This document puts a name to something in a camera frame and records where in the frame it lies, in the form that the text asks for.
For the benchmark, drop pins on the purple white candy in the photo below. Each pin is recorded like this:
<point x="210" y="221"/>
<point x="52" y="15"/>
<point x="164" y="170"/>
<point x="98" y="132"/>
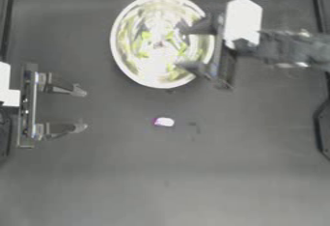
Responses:
<point x="164" y="121"/>

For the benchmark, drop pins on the steel bowl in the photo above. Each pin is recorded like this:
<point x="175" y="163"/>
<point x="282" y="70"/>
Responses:
<point x="128" y="17"/>

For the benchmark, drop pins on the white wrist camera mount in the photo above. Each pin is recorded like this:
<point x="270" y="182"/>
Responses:
<point x="242" y="20"/>
<point x="7" y="81"/>

